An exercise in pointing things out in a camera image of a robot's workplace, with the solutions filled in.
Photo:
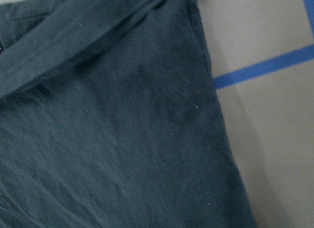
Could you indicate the black graphic t-shirt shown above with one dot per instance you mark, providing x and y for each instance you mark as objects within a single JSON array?
[{"x": 109, "y": 118}]

